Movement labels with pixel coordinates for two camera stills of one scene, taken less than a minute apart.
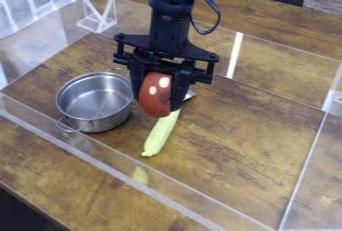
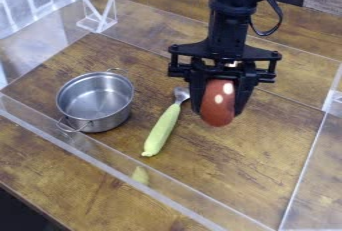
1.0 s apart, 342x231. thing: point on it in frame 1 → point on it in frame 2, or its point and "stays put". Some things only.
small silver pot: (95, 100) stays put
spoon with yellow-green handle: (162, 127) stays put
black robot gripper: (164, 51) → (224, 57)
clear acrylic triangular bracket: (98, 21) stays put
